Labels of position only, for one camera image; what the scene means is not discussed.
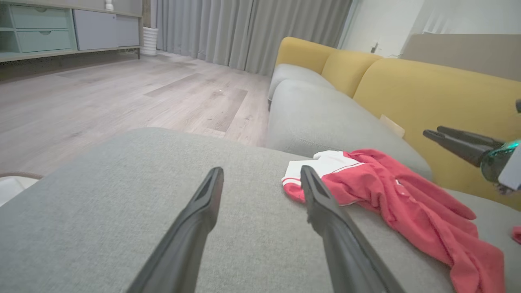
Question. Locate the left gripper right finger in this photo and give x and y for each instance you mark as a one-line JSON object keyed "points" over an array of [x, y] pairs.
{"points": [[342, 248]]}

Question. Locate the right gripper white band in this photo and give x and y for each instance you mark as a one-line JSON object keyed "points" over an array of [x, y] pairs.
{"points": [[508, 167]]}

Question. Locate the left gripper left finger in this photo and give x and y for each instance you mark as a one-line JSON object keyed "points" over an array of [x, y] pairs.
{"points": [[183, 244]]}

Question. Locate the red jersey with white sleeves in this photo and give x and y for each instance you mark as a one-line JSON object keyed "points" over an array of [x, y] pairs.
{"points": [[427, 211]]}

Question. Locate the red mesh garment white trim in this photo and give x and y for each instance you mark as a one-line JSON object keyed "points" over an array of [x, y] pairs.
{"points": [[517, 235]]}

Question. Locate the yellow sofa back cushion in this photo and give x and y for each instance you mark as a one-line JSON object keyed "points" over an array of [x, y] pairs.
{"points": [[439, 101], [346, 71], [303, 51]]}

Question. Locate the large grey sofa seat cushion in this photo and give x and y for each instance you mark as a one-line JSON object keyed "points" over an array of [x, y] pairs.
{"points": [[122, 203]]}

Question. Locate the beige cardboard piece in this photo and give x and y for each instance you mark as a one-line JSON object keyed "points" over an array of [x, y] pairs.
{"points": [[392, 125]]}

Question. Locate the taupe flat panel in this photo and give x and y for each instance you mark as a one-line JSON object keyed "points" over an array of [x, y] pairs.
{"points": [[468, 53]]}

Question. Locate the white rug brown border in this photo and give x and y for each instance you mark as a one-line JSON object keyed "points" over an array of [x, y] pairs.
{"points": [[12, 189]]}

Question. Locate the white ribbed cylinder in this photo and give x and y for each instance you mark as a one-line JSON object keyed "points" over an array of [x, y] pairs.
{"points": [[149, 40]]}

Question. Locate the grey curtain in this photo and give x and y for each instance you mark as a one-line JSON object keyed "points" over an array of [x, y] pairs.
{"points": [[244, 32]]}

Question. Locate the grey cabinet door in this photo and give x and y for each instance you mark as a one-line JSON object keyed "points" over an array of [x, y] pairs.
{"points": [[94, 30], [128, 30]]}

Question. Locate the green and grey cabinet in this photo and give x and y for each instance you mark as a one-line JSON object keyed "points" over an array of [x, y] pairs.
{"points": [[49, 57]]}

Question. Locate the mint green drawer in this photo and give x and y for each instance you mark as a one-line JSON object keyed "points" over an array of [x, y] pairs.
{"points": [[42, 40], [38, 17]]}

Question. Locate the small white figurine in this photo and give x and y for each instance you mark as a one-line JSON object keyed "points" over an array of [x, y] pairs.
{"points": [[109, 5]]}

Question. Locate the dark wall plug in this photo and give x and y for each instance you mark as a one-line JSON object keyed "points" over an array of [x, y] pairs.
{"points": [[374, 47]]}

